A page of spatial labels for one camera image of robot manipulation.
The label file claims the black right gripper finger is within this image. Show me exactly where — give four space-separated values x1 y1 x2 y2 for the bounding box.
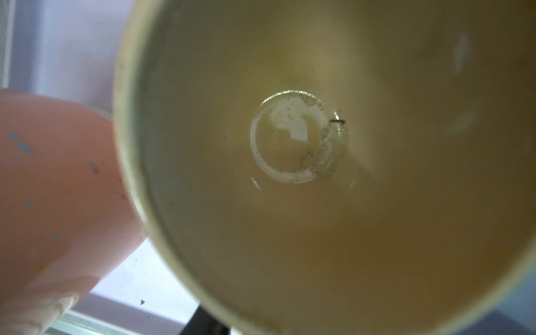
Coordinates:
180 306 230 335

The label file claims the orange ceramic mug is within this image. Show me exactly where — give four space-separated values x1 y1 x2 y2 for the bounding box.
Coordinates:
1 89 144 334

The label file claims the yellow ceramic mug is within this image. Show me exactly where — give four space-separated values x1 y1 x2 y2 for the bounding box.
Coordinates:
113 1 535 334

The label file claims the lavender plastic tray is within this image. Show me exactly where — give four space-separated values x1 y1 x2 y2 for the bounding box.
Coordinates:
1 1 196 334

